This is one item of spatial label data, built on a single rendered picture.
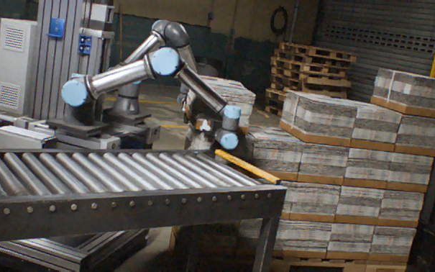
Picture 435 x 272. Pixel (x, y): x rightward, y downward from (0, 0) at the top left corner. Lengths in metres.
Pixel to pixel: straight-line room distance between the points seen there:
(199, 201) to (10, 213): 0.64
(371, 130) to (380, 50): 7.82
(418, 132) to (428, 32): 7.12
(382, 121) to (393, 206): 0.54
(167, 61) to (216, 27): 8.38
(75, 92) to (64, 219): 0.86
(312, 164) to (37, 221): 1.80
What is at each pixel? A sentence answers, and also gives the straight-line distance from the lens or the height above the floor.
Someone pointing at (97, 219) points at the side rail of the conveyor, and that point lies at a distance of 1.71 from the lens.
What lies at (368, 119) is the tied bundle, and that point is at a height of 1.00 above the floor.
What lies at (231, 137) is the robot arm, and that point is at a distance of 2.40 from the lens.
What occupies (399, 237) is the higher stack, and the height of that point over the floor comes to 0.30.
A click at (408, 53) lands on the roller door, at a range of 10.54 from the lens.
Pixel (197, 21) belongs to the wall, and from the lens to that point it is 10.44.
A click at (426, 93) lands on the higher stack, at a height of 1.20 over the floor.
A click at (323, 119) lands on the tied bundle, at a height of 0.97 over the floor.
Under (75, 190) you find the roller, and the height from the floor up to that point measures 0.79.
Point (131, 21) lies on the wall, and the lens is 9.76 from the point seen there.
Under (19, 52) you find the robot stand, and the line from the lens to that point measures 2.89.
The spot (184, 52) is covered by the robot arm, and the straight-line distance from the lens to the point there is 3.18.
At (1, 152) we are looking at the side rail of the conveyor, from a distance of 2.08.
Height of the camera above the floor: 1.37
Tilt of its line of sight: 12 degrees down
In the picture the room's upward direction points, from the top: 10 degrees clockwise
